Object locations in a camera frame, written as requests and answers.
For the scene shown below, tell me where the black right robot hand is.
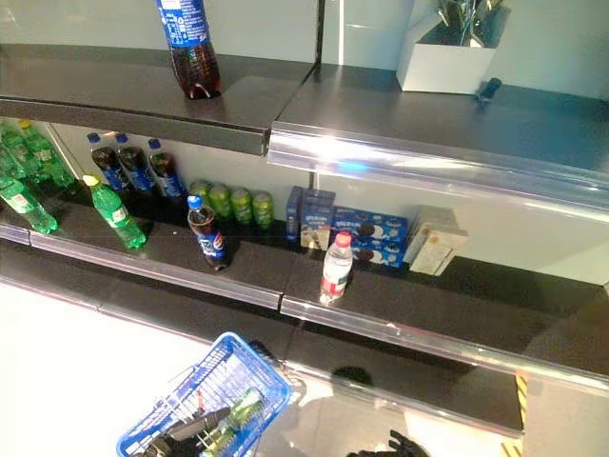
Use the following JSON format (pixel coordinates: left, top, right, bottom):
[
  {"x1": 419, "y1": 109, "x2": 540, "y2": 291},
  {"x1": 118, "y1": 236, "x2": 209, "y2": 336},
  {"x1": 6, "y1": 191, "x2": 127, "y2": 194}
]
[{"x1": 346, "y1": 429, "x2": 431, "y2": 457}]

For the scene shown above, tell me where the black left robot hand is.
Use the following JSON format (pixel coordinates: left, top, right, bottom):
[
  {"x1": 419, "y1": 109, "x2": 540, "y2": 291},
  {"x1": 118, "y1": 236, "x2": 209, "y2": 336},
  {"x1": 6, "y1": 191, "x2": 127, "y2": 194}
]
[{"x1": 141, "y1": 406, "x2": 233, "y2": 457}]

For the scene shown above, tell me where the blue plastic shopping basket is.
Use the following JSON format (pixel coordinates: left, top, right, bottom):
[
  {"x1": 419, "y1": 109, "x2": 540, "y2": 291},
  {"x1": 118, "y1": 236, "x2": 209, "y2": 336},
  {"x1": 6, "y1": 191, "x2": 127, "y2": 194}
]
[{"x1": 115, "y1": 330, "x2": 294, "y2": 457}]

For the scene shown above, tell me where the dark bottom shelf board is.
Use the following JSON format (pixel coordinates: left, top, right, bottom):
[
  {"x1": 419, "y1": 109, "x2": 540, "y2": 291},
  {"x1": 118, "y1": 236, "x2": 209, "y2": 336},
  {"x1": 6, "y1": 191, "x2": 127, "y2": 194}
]
[{"x1": 0, "y1": 237, "x2": 527, "y2": 437}]

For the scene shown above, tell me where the dark shelf board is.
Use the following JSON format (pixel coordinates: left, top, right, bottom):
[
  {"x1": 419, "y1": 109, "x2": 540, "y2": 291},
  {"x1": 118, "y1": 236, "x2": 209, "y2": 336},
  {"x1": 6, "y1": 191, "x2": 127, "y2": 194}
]
[
  {"x1": 0, "y1": 44, "x2": 319, "y2": 158},
  {"x1": 0, "y1": 237, "x2": 527, "y2": 437}
]

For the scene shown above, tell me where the water bottle red cap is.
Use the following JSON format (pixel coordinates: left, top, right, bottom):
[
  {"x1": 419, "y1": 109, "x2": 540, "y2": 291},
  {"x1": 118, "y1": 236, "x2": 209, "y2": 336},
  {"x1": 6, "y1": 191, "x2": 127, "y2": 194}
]
[{"x1": 319, "y1": 230, "x2": 355, "y2": 306}]

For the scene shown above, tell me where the small Pepsi cola bottle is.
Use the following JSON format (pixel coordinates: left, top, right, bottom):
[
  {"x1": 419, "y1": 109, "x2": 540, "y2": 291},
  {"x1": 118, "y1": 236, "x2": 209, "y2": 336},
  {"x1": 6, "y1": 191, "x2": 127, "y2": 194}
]
[
  {"x1": 147, "y1": 137, "x2": 188, "y2": 201},
  {"x1": 114, "y1": 131, "x2": 156, "y2": 195},
  {"x1": 186, "y1": 194, "x2": 230, "y2": 272},
  {"x1": 86, "y1": 131, "x2": 128, "y2": 193}
]

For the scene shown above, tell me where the blue Oreo box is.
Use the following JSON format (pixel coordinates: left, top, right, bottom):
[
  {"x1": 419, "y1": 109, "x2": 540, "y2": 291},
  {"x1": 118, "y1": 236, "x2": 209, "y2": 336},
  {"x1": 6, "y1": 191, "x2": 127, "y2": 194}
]
[
  {"x1": 350, "y1": 239, "x2": 407, "y2": 271},
  {"x1": 331, "y1": 205, "x2": 410, "y2": 245}
]

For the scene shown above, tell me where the cream carton box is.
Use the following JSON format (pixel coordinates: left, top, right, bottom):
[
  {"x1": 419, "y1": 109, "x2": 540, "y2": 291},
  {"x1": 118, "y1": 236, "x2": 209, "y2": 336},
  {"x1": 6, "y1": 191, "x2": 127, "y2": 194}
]
[{"x1": 406, "y1": 206, "x2": 469, "y2": 277}]

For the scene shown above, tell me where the green Sprite bottle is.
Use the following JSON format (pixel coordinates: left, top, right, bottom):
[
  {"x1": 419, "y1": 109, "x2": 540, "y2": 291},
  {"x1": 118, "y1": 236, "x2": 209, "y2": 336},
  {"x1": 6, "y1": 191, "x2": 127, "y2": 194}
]
[
  {"x1": 17, "y1": 119, "x2": 78, "y2": 188},
  {"x1": 82, "y1": 174, "x2": 148, "y2": 250},
  {"x1": 0, "y1": 120, "x2": 40, "y2": 181},
  {"x1": 0, "y1": 175, "x2": 60, "y2": 235}
]

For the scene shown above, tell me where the narrow blue snack box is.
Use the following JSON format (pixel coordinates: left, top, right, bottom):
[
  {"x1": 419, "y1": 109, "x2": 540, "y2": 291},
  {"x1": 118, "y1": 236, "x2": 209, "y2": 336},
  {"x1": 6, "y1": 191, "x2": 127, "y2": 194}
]
[{"x1": 285, "y1": 185, "x2": 305, "y2": 245}]

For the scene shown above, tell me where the blue cookie box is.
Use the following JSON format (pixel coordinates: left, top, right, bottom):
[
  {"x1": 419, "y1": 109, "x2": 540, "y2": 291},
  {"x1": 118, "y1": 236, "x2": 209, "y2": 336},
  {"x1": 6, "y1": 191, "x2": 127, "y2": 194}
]
[{"x1": 299, "y1": 189, "x2": 337, "y2": 251}]

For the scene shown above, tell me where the small black object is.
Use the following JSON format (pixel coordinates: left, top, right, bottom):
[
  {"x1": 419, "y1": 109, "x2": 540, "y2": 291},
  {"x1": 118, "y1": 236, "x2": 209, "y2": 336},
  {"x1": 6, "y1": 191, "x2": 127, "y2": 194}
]
[{"x1": 476, "y1": 77, "x2": 502, "y2": 103}]

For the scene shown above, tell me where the white square planter box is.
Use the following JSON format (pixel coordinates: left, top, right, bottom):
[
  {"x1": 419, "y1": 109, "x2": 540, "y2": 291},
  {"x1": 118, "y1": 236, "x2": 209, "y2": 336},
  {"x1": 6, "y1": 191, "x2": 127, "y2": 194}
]
[{"x1": 396, "y1": 3, "x2": 513, "y2": 96}]

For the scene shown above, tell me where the large Pepsi cola bottle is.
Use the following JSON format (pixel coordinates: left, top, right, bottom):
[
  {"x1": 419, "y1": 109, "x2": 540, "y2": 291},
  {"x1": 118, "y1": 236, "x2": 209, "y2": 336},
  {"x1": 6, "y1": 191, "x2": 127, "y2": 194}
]
[{"x1": 155, "y1": 0, "x2": 223, "y2": 100}]

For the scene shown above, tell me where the dark shelf with clear rail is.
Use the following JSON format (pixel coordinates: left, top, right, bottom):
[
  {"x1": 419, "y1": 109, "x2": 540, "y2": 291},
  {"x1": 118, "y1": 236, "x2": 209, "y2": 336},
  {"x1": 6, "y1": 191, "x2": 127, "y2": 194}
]
[
  {"x1": 280, "y1": 247, "x2": 609, "y2": 400},
  {"x1": 0, "y1": 188, "x2": 305, "y2": 311},
  {"x1": 266, "y1": 63, "x2": 609, "y2": 213}
]

